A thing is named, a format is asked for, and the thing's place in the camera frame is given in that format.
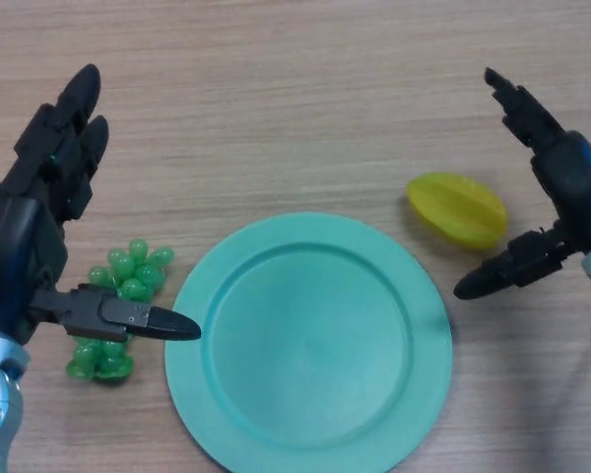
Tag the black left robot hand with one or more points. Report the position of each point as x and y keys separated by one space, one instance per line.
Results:
x=19 y=236

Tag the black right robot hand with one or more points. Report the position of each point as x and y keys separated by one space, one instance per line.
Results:
x=566 y=182

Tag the yellow starfruit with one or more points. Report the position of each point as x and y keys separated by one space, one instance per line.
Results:
x=457 y=211

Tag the green plate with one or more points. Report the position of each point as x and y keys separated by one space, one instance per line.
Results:
x=308 y=340

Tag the green grape bunch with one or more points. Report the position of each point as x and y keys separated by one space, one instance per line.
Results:
x=128 y=276

